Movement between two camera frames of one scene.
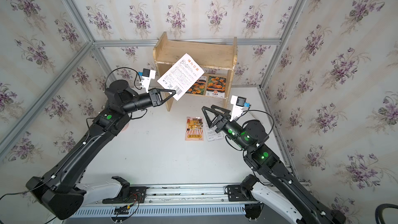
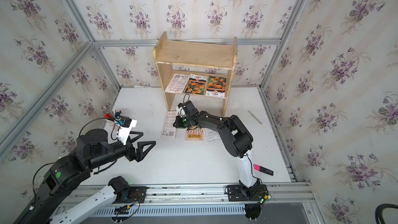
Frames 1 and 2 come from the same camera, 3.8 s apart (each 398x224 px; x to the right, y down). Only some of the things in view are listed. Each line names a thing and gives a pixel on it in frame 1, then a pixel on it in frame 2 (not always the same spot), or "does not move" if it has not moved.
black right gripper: [223, 120] -> [177, 125]
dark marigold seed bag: [199, 87] does not move
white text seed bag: [212, 134] does not move
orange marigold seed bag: [216, 86] does not move
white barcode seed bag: [181, 77] -> [169, 130]
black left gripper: [156, 96] -> [130, 154]
